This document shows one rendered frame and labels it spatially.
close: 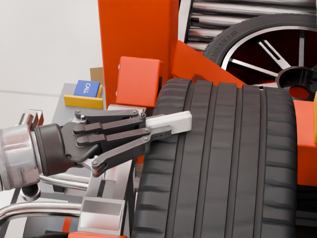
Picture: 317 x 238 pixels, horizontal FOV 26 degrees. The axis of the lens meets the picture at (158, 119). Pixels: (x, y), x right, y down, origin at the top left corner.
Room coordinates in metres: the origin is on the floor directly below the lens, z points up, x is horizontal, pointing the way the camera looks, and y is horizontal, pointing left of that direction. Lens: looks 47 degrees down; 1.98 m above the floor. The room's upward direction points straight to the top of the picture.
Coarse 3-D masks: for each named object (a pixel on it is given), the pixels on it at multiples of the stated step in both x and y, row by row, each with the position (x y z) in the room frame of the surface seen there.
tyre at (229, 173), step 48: (192, 96) 0.80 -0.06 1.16; (240, 96) 0.82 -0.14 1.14; (288, 96) 0.82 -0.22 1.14; (192, 144) 0.68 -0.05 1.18; (240, 144) 0.68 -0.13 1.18; (288, 144) 0.68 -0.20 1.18; (144, 192) 0.60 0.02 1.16; (192, 192) 0.60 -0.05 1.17; (240, 192) 0.60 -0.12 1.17; (288, 192) 0.60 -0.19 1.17
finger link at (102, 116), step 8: (80, 112) 0.72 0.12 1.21; (88, 112) 0.72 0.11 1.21; (96, 112) 0.72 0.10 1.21; (104, 112) 0.72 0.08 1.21; (112, 112) 0.72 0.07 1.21; (120, 112) 0.72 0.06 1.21; (128, 112) 0.72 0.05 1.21; (136, 112) 0.72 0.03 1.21; (88, 120) 0.71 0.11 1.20; (96, 120) 0.71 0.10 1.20; (104, 120) 0.71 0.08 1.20; (112, 120) 0.71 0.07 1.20
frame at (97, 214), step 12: (108, 108) 0.81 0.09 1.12; (120, 108) 0.81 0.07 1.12; (132, 108) 0.81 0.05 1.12; (144, 108) 0.83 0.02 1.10; (120, 168) 0.68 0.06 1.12; (132, 168) 0.70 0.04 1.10; (96, 180) 0.66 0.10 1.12; (120, 180) 0.66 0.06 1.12; (96, 192) 0.63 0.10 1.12; (120, 192) 0.63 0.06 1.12; (84, 204) 0.61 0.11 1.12; (96, 204) 0.61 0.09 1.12; (108, 204) 0.61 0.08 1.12; (120, 204) 0.61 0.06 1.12; (84, 216) 0.59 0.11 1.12; (96, 216) 0.59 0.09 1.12; (108, 216) 0.59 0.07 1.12; (120, 216) 0.59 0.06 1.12; (84, 228) 0.58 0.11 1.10; (96, 228) 0.58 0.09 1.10; (108, 228) 0.58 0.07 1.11; (120, 228) 0.58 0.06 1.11
